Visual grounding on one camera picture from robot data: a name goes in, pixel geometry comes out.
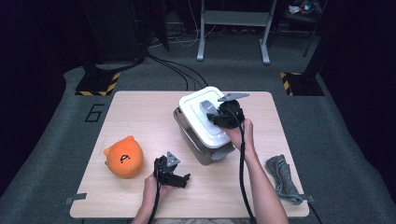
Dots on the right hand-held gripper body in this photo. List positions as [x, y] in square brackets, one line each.
[232, 113]

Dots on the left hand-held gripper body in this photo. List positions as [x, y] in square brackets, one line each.
[165, 171]

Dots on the grey transparent storage box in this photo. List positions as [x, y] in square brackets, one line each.
[190, 140]

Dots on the orange plush toy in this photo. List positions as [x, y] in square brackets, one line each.
[124, 158]

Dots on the grey towel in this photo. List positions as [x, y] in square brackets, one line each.
[283, 179]

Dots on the person's left hand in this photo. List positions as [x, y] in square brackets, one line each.
[152, 189]

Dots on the person's right hand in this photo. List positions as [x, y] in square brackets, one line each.
[246, 137]

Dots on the black yellow striped stand base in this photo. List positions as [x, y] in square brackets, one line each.
[96, 84]
[303, 84]

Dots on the colourful clutter on shelf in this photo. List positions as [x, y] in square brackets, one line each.
[303, 7]

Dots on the black cabinet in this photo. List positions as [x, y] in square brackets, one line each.
[115, 31]

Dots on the white metal desk frame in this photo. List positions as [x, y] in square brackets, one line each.
[236, 18]

